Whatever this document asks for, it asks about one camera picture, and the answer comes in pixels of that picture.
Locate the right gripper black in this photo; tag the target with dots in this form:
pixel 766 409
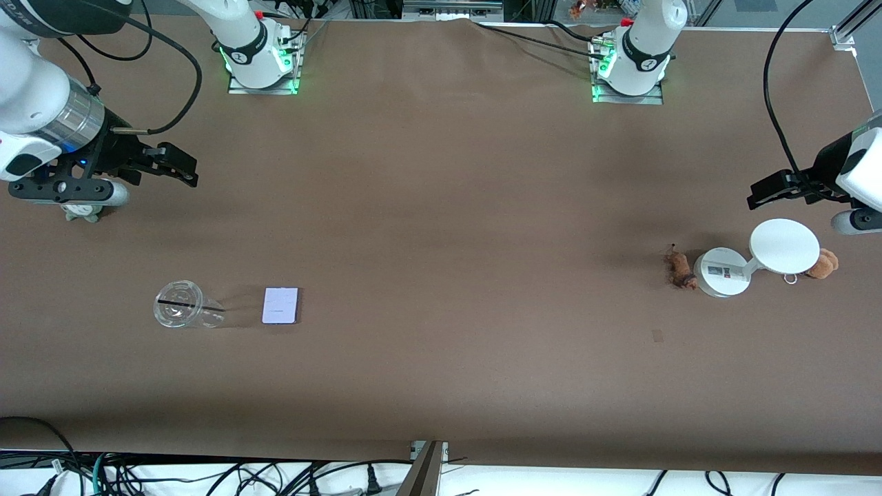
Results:
pixel 114 153

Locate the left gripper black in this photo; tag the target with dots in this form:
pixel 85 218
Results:
pixel 825 167

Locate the small brown plush animal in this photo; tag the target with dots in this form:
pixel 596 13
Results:
pixel 681 269

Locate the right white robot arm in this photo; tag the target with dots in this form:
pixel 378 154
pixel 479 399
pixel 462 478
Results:
pixel 27 89

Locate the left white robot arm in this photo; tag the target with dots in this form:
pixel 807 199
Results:
pixel 644 48

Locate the white round desk lamp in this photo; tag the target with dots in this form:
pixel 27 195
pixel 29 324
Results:
pixel 784 246

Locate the grey plush toy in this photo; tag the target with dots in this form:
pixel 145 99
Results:
pixel 84 213

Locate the clear plastic cup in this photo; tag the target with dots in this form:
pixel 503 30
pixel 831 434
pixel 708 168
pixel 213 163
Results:
pixel 180 306

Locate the black power plug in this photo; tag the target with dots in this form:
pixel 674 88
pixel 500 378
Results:
pixel 373 482

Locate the brown wooden board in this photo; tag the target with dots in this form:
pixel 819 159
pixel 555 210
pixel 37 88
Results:
pixel 422 475

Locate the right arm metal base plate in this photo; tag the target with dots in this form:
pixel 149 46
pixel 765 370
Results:
pixel 265 89

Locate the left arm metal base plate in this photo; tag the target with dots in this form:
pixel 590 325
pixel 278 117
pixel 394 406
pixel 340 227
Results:
pixel 627 98

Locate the aluminium frame profile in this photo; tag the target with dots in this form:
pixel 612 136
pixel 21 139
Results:
pixel 851 27

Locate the metal frame bar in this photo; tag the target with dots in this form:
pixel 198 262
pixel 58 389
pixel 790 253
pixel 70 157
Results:
pixel 451 8

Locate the small metal bracket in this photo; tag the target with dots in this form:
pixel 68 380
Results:
pixel 444 449

